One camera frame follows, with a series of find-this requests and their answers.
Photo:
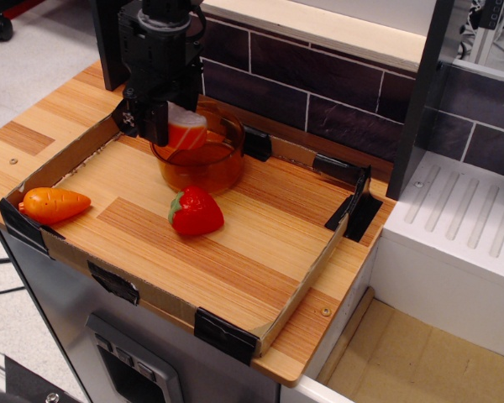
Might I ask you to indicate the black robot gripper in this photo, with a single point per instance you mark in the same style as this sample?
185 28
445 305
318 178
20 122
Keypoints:
164 65

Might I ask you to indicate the orange toy carrot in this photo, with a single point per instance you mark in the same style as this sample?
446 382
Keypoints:
48 205

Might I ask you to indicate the red toy strawberry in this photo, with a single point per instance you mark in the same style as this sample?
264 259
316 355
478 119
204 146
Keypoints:
193 211

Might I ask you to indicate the black caster wheel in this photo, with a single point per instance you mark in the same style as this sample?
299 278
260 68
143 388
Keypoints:
6 29

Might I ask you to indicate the white sink drainboard unit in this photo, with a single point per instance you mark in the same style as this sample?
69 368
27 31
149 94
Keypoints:
441 252

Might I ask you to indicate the dark grey vertical post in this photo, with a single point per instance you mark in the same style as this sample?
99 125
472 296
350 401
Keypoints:
440 51

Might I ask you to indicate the orange transparent plastic pot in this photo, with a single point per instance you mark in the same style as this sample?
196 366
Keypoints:
217 164

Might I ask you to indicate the cardboard fence with black tape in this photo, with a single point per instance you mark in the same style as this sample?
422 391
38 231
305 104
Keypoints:
265 286

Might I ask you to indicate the salmon sushi toy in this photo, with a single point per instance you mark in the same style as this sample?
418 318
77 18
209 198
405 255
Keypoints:
186 129

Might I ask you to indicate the silver toy oven front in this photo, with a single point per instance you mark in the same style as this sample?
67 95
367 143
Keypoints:
120 352

